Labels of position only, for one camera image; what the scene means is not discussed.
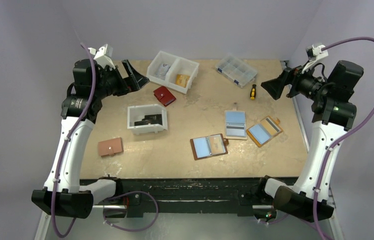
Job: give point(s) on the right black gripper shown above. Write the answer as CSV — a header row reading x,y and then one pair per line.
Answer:
x,y
291,83

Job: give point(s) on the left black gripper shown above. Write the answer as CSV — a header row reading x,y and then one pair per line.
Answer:
x,y
135,81

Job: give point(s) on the small white plastic bin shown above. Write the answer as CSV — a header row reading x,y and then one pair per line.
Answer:
x,y
137,113

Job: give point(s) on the orange card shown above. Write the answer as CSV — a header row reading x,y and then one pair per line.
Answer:
x,y
217,146

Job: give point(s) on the tan leather card holder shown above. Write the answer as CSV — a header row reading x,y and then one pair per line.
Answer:
x,y
201,149

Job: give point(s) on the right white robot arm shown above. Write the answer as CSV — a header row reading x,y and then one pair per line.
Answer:
x,y
333,117

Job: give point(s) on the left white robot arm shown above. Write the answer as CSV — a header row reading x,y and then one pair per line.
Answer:
x,y
61,194

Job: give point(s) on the patterned card in bin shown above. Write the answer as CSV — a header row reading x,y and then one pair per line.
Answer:
x,y
162,71

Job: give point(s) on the red leather card holder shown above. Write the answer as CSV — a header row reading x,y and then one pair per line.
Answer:
x,y
164,96

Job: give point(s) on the black card in bin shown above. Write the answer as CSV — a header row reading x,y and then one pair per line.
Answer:
x,y
151,119

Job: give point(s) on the gold card in bin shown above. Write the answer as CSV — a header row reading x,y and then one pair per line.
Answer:
x,y
182,80

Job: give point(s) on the blue card white tray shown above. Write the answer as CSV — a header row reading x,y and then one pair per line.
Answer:
x,y
235,124

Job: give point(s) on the pink leather card holder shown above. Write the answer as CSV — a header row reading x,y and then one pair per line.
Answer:
x,y
110,147

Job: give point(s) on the yellow black screwdriver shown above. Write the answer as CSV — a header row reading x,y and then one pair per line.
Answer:
x,y
253,92

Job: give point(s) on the clear plastic organizer box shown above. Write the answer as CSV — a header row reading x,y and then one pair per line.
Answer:
x,y
236,70

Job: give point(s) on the white two-compartment bin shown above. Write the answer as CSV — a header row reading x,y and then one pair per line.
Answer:
x,y
179,66

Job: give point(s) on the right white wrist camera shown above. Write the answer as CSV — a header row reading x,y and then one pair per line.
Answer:
x,y
315,53

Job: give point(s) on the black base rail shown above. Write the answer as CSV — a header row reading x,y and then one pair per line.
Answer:
x,y
238,196

